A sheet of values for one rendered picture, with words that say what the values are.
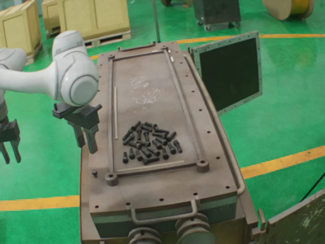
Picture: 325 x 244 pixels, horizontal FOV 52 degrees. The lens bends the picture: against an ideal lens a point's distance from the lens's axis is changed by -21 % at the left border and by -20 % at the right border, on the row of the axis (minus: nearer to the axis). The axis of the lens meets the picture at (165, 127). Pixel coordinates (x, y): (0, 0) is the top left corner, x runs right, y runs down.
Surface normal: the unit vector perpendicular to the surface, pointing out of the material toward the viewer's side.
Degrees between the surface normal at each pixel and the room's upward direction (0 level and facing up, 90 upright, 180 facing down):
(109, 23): 90
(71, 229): 0
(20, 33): 90
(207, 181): 0
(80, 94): 92
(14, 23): 90
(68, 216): 0
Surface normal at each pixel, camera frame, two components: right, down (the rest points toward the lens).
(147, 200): -0.11, -0.83
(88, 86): 0.47, 0.51
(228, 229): 0.12, 0.53
